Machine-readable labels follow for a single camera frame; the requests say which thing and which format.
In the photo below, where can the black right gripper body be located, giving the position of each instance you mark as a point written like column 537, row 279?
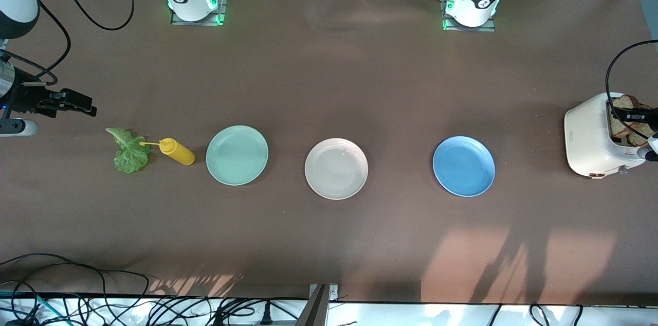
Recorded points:
column 24, row 95

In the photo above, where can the brown bread slice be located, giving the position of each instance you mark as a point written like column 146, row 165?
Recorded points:
column 624, row 102
column 637, row 138

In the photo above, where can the green lettuce leaf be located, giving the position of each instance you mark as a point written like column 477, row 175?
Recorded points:
column 131, row 159

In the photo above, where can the yellow mustard squeeze bottle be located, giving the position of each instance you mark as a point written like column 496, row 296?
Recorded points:
column 180, row 154

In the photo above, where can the mint green plate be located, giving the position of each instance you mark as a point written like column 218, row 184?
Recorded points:
column 236, row 156

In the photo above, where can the blue plate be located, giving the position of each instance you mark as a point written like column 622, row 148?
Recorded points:
column 463, row 166

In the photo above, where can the beige plate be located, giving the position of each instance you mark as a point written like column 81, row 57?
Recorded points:
column 336, row 169

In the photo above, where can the cream white toaster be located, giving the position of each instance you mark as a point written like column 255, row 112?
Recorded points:
column 586, row 143

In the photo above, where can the black power plug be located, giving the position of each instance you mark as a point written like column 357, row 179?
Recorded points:
column 266, row 315

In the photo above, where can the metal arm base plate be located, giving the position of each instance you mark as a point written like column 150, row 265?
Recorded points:
column 222, row 4
column 469, row 29

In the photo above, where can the grey metal table bracket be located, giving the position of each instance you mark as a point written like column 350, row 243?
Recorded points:
column 318, row 310

